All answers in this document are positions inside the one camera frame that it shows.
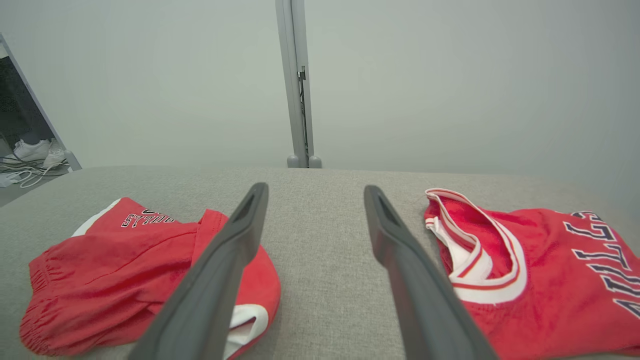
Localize red white basketball jersey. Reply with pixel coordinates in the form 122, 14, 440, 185
424, 188, 640, 360

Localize grey metal partition post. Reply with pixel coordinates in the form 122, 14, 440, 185
275, 0, 323, 169

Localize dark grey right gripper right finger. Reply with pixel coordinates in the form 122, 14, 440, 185
363, 185, 498, 360

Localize white sneaker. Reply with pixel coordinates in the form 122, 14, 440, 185
12, 139, 52, 162
42, 140, 67, 169

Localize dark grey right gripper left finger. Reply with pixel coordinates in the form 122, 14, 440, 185
127, 182, 270, 360

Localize red basketball shorts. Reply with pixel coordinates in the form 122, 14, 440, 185
19, 196, 282, 360

